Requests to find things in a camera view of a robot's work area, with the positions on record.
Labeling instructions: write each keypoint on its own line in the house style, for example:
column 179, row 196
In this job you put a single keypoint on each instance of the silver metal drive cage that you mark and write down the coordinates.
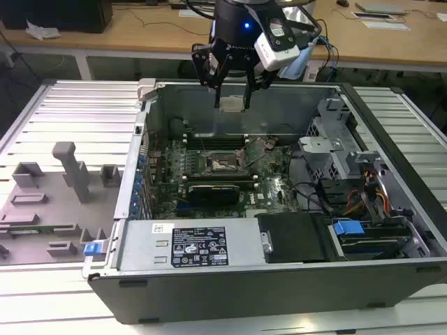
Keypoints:
column 324, row 153

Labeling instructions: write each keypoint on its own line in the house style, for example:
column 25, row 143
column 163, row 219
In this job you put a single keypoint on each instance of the black drive bay cover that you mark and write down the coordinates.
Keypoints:
column 293, row 237

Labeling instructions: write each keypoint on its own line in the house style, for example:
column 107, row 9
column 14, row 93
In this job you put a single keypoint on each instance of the black computer box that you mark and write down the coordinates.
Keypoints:
column 52, row 14

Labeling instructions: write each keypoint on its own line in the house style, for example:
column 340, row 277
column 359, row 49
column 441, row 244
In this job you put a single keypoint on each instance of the grey parts rack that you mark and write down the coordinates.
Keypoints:
column 56, row 206

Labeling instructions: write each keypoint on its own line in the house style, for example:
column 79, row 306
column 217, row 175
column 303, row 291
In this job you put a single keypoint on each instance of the black graphics card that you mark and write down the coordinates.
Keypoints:
column 213, row 195

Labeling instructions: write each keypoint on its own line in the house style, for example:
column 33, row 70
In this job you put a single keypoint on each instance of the green motherboard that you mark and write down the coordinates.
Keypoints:
column 269, row 188

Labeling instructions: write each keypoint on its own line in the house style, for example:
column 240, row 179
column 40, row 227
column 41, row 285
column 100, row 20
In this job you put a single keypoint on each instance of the black RAM slot row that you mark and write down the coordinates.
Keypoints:
column 213, row 142
column 216, row 181

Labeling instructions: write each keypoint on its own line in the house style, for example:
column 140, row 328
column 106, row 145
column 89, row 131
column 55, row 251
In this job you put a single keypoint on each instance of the black power adapter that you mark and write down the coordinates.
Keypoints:
column 177, row 6

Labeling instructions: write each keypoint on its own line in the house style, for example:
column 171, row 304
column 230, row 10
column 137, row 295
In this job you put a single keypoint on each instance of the grey case latch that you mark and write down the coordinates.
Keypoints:
column 146, row 87

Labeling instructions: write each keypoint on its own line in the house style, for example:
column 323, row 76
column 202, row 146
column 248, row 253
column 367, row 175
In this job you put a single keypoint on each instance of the green RAM stick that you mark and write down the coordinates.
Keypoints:
column 35, row 230

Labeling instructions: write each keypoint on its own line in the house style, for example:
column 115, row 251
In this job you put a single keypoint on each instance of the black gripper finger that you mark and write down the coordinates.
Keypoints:
column 256, row 78
column 206, row 66

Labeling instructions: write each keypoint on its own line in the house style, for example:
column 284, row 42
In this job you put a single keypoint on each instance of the blue disk carrier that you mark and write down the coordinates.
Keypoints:
column 347, row 230

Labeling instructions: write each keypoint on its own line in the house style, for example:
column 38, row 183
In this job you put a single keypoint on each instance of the black open PC case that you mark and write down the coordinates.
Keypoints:
column 244, row 296

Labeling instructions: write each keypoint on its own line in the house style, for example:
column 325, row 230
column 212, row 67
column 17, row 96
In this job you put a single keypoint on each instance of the wooden desk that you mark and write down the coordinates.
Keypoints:
column 139, row 38

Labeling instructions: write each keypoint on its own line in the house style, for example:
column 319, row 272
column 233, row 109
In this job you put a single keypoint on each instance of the pale blue teach pendant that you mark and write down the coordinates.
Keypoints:
column 300, row 63

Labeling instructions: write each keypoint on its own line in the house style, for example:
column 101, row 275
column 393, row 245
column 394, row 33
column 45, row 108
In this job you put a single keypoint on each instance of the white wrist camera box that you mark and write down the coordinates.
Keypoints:
column 276, row 52

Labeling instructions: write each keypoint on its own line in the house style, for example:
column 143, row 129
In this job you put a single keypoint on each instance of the grey flat keyboard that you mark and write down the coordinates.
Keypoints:
column 380, row 7

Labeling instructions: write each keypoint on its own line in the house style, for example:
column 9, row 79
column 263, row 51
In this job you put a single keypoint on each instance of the coin cell battery holder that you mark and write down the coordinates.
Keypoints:
column 270, row 143

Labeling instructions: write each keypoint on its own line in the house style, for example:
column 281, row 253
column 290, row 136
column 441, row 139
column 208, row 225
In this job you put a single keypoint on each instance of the crumpled white paper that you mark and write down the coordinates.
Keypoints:
column 42, row 31

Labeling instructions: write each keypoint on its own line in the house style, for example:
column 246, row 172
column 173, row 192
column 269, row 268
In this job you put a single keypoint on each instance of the black computer mouse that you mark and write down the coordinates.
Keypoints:
column 342, row 3

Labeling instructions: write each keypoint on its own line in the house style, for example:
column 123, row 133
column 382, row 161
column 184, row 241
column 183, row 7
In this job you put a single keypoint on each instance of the silver power supply with label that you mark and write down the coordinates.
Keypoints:
column 146, row 244

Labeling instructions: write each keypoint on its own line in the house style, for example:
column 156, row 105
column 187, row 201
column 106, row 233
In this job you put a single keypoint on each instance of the blue expansion slot clip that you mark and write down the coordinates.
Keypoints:
column 141, row 161
column 133, row 206
column 139, row 179
column 136, row 191

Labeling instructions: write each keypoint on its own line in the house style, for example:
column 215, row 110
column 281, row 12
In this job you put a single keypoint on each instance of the CPU socket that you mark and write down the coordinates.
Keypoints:
column 218, row 164

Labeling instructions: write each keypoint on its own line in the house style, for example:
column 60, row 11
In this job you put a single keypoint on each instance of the blue case latch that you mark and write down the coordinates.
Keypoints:
column 91, row 249

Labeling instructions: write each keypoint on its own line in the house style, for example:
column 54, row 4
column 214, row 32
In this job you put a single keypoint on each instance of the silver square CPU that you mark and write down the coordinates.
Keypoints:
column 232, row 104

